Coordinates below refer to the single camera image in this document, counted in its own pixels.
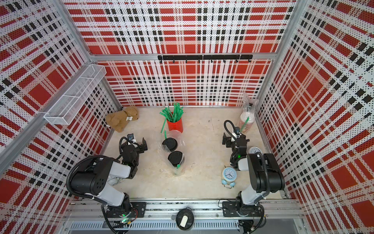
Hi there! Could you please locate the clear plastic carrier bag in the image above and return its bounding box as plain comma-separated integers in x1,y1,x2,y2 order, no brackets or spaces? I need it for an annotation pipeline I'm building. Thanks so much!
238,93,259,134

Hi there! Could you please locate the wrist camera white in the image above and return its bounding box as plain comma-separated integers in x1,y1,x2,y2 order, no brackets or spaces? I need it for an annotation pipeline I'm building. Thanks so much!
231,127,241,142
127,134,136,144

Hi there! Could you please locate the single green straw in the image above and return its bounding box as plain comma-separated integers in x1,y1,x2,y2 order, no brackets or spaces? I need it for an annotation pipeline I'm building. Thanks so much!
240,117,251,133

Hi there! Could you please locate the red straw holder cup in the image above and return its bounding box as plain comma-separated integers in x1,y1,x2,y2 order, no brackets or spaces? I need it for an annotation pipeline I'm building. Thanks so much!
167,117,184,133

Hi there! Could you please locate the brown teddy bear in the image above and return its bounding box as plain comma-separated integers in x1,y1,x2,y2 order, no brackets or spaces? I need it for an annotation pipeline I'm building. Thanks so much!
105,106,139,133

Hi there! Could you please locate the white lid milk tea cup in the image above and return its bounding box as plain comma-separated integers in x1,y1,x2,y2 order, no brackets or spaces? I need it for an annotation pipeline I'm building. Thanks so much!
239,112,255,133

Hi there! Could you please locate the white alarm clock right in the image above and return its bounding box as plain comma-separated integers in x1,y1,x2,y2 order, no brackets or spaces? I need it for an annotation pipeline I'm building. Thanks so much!
248,146,262,154

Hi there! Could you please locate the white wire mesh basket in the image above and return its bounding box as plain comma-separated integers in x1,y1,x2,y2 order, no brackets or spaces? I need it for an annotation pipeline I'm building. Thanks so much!
44,64,106,125

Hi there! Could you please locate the green straws bundle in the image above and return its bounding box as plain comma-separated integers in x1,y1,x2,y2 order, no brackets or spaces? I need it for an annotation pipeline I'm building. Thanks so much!
160,102,184,123

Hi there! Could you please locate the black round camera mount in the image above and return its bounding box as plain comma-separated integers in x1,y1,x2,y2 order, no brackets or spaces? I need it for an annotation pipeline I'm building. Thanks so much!
175,207,194,231

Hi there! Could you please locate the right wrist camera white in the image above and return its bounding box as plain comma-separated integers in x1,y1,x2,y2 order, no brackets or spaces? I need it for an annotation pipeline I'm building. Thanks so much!
231,127,241,142

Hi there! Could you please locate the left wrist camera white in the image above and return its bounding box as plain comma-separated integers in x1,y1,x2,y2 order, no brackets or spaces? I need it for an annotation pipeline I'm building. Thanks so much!
127,134,136,144

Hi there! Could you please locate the black lid red cup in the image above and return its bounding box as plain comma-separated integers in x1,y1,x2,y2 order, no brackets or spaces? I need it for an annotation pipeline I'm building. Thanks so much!
162,137,178,152

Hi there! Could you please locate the light blue alarm clock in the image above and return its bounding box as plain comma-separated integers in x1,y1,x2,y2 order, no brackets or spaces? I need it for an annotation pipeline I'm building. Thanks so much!
221,167,237,189

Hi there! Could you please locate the black hook rail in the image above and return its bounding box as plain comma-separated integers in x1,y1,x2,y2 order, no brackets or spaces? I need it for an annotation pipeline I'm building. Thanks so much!
157,54,253,62

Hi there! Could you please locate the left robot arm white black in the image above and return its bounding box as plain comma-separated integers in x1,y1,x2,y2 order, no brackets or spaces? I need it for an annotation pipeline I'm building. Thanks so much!
66,137,148,220

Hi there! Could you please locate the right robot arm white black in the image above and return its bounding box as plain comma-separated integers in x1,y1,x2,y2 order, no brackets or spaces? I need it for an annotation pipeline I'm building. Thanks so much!
222,135,285,217

